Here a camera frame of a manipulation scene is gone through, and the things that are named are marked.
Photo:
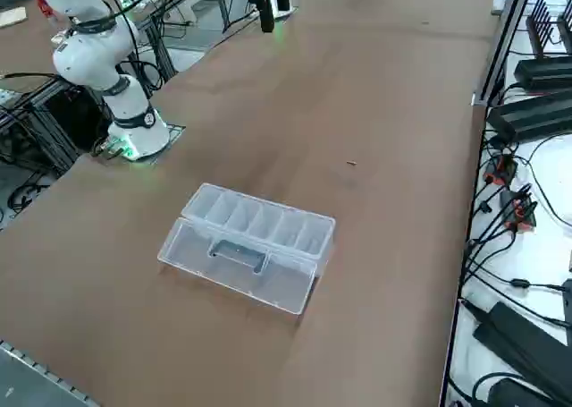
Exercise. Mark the transparent plastic compartment box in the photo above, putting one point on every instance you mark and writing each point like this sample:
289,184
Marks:
250,268

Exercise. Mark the brown cardboard piece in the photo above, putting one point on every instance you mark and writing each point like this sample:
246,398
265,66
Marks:
11,17

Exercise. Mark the black slotted rack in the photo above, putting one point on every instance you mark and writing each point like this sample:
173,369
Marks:
543,31

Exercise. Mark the black power adapter brick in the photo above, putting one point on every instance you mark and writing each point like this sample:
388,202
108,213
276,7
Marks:
514,393
532,118
545,71

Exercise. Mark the red black connector hub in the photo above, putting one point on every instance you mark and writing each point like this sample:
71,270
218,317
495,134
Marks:
518,210
502,170

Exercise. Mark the long black power adapter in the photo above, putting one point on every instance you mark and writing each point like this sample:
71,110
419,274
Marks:
523,340

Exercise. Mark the white rail foot bracket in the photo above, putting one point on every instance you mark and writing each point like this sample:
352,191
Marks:
480,99

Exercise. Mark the slanted aluminium frame rail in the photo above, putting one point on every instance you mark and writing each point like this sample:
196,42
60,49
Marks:
500,44

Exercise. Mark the black aluminium frame stand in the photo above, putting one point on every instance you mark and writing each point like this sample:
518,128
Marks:
49,125

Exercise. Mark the grey metal edge rail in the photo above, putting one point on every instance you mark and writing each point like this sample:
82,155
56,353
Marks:
40,371

